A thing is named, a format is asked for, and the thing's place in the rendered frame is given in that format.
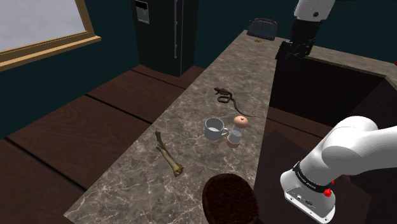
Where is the black toaster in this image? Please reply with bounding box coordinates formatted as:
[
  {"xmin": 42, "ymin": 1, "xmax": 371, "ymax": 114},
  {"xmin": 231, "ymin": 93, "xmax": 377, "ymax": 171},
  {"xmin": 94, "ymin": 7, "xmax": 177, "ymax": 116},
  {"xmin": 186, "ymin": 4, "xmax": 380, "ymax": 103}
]
[{"xmin": 246, "ymin": 17, "xmax": 279, "ymax": 41}]

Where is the brown lizard figure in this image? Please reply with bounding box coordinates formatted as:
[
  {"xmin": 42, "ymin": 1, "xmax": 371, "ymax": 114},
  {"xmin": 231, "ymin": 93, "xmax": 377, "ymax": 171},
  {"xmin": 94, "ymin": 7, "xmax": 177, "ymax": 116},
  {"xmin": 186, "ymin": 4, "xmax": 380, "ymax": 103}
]
[{"xmin": 213, "ymin": 87, "xmax": 257, "ymax": 118}]

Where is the pink-capped glass grinder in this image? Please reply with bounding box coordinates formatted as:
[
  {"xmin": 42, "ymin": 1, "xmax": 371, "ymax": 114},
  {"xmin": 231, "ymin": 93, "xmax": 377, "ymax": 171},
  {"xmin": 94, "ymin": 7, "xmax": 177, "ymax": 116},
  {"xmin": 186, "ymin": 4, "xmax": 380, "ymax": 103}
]
[{"xmin": 225, "ymin": 115, "xmax": 249, "ymax": 149}]

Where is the white mug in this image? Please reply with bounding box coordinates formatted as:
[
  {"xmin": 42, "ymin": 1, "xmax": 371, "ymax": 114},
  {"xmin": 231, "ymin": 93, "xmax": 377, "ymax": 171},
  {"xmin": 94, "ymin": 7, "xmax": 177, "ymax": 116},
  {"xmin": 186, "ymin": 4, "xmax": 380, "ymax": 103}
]
[{"xmin": 204, "ymin": 117, "xmax": 230, "ymax": 142}]

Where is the black refrigerator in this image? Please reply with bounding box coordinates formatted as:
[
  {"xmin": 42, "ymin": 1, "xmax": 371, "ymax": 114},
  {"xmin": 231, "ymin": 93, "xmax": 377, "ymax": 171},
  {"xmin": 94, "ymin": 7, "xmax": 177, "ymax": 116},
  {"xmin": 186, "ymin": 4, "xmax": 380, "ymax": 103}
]
[{"xmin": 130, "ymin": 0, "xmax": 200, "ymax": 78}]

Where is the dark brown round bowl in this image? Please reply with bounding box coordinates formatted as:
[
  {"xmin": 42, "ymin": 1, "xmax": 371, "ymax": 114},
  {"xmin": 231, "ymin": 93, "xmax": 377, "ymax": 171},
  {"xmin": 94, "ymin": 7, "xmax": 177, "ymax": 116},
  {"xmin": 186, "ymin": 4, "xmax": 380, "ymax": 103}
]
[{"xmin": 202, "ymin": 173, "xmax": 260, "ymax": 224}]

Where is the tan bone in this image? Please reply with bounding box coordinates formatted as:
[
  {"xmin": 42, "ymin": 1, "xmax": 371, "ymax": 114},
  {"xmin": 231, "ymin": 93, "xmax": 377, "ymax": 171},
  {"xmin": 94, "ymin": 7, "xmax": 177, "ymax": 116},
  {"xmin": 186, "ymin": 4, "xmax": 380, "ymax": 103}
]
[{"xmin": 155, "ymin": 130, "xmax": 185, "ymax": 178}]

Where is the wooden framed window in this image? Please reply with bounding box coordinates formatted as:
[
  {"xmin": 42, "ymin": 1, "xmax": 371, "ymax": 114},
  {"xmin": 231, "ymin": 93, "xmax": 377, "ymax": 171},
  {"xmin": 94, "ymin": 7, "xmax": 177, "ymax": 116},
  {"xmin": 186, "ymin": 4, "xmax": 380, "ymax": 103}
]
[{"xmin": 0, "ymin": 0, "xmax": 102, "ymax": 73}]

